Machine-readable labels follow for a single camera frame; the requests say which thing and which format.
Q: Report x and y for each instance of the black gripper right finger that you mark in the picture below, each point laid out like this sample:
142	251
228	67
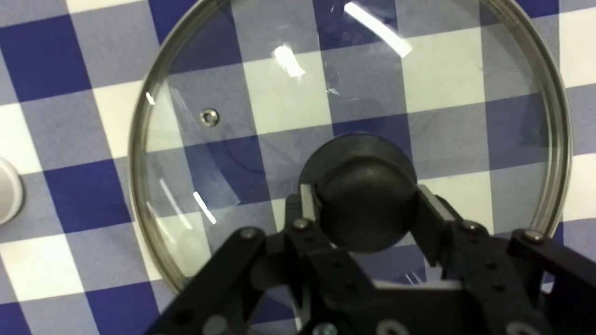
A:
524	284

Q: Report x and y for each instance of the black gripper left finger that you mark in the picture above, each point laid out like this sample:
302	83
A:
328	286

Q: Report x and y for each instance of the glass lid with black knob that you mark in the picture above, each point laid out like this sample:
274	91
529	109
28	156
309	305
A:
244	91

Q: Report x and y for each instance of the blue white checkered tablecloth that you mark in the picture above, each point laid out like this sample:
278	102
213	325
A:
75	258

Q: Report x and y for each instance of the white round object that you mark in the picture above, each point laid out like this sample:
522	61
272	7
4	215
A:
11	191

